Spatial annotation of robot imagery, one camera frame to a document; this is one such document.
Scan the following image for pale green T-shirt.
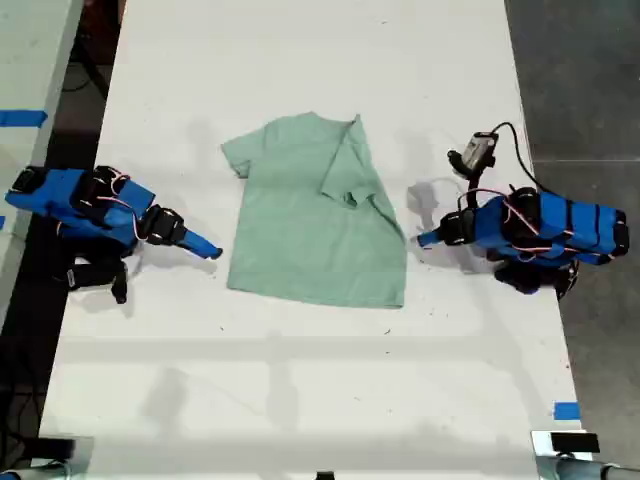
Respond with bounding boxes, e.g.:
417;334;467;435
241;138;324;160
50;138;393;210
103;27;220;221
220;112;407;310

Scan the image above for long blue tape strip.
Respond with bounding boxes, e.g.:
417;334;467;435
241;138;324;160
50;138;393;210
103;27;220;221
0;108;49;128

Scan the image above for grey side table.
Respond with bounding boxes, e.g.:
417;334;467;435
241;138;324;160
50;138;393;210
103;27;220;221
0;0;85;321

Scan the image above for camera black stalk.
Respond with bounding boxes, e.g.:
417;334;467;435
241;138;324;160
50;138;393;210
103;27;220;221
111;267;130;305
457;167;494;212

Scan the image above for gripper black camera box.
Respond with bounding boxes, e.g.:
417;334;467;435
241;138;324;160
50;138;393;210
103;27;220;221
66;259;121;292

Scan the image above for camera black cable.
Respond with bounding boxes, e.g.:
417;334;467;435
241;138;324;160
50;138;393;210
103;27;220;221
492;121;547;194

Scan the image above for black box on white bracket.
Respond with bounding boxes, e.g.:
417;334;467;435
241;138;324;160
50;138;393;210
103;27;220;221
549;432;601;456

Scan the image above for black box on grey bracket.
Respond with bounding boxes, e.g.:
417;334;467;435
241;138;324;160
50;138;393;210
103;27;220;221
29;436;77;462

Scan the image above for black floor cables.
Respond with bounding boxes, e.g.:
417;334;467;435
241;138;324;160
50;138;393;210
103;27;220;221
0;384;44;469

